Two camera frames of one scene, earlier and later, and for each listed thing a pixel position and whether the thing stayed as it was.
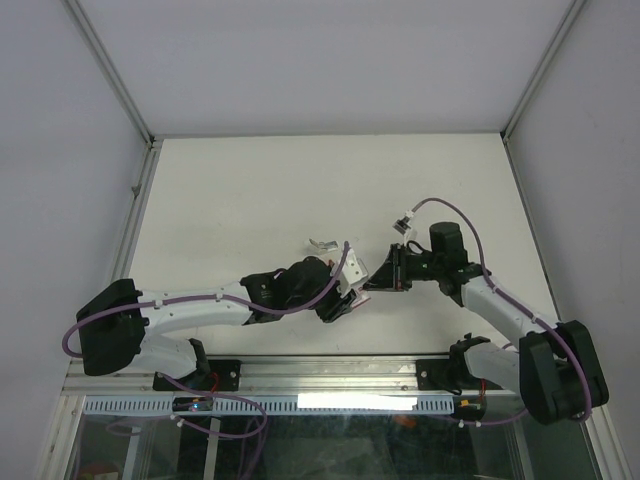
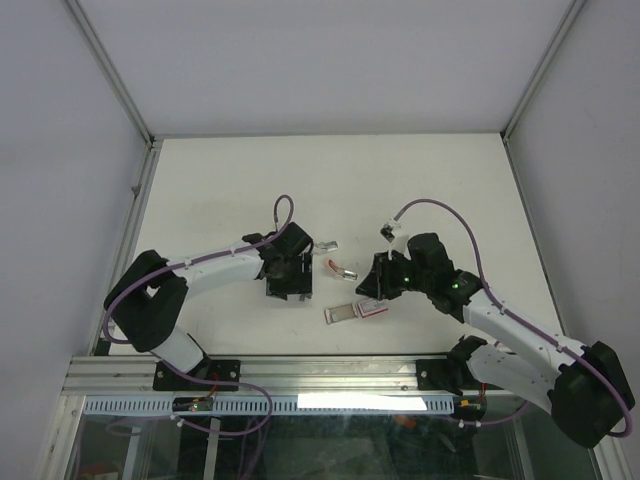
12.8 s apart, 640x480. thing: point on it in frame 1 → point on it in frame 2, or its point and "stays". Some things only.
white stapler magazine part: x=332 y=245 stays
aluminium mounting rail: x=269 y=374 stays
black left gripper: x=337 y=306 → x=300 y=285
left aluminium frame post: x=119 y=83 stays
